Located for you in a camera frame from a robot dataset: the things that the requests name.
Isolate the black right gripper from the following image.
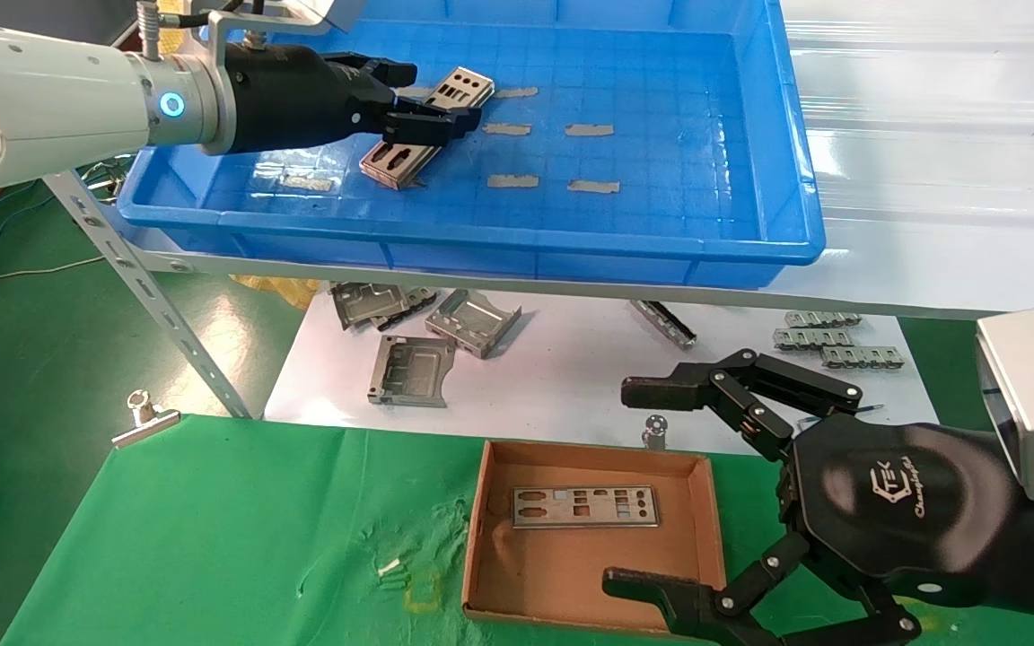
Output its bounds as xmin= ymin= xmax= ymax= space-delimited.
xmin=602 ymin=420 xmax=1021 ymax=646

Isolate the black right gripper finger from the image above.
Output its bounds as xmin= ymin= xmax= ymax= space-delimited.
xmin=621 ymin=350 xmax=863 ymax=460

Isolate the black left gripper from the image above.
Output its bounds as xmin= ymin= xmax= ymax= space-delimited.
xmin=223 ymin=43 xmax=484 ymax=156

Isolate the brown cardboard box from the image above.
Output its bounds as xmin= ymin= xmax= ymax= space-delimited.
xmin=461 ymin=439 xmax=726 ymax=638

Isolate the blue plastic tray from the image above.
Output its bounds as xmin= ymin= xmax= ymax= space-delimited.
xmin=118 ymin=0 xmax=828 ymax=290

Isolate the narrow metal clip strip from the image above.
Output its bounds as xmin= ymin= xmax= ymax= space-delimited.
xmin=630 ymin=300 xmax=697 ymax=351

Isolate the white paper sheet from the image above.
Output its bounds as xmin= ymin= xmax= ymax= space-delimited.
xmin=263 ymin=283 xmax=940 ymax=457

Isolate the silver connector shield strip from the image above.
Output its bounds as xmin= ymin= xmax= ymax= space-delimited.
xmin=772 ymin=328 xmax=853 ymax=351
xmin=820 ymin=346 xmax=906 ymax=371
xmin=784 ymin=310 xmax=863 ymax=328

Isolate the grey metal cage part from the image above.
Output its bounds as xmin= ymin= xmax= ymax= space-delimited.
xmin=425 ymin=289 xmax=523 ymax=360

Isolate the grey metal shelf beam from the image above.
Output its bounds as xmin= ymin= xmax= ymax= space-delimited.
xmin=113 ymin=229 xmax=1034 ymax=322

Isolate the green cloth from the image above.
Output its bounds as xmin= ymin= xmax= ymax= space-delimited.
xmin=0 ymin=413 xmax=1034 ymax=646

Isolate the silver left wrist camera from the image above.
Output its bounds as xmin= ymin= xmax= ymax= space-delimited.
xmin=203 ymin=0 xmax=367 ymax=48

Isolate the dark perforated metal bracket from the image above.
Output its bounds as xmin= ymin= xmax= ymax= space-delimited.
xmin=373 ymin=287 xmax=439 ymax=331

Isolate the flat grey metal frame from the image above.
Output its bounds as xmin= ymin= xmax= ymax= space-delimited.
xmin=368 ymin=335 xmax=457 ymax=409

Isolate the slotted grey shelf post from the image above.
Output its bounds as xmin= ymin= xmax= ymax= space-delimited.
xmin=41 ymin=170 xmax=253 ymax=421

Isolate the white floor cable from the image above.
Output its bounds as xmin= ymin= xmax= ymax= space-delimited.
xmin=0 ymin=257 xmax=107 ymax=284

